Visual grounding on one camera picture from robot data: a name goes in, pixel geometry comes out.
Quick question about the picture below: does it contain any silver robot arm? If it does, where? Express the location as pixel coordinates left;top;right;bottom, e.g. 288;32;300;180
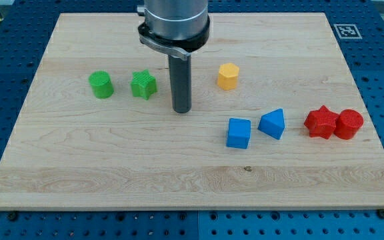
137;0;210;61

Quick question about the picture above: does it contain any yellow hexagon block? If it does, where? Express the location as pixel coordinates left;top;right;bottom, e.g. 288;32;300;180
217;63;239;91

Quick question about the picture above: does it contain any blue cube block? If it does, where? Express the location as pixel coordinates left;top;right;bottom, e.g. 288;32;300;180
226;118;251;149

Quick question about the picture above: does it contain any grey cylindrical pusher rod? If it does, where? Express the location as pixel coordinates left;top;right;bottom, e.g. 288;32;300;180
168;55;191;113

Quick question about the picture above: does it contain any green star block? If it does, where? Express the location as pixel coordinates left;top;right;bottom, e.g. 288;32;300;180
130;69;157;100

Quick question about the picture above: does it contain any blue triangular prism block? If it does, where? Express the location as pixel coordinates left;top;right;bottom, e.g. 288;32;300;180
257;109;285;140

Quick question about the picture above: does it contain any wooden board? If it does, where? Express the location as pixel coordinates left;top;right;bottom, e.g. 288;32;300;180
0;13;384;211

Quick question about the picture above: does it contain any green cylinder block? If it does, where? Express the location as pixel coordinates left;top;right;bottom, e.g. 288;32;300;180
89;71;114;99

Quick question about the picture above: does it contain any red star block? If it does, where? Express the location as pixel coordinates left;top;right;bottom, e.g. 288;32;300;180
304;105;339;139

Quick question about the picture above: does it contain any red cylinder block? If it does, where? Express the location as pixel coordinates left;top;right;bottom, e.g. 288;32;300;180
334;109;364;140

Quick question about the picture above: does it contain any white fiducial marker tag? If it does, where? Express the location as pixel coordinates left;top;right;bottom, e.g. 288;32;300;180
333;23;362;39

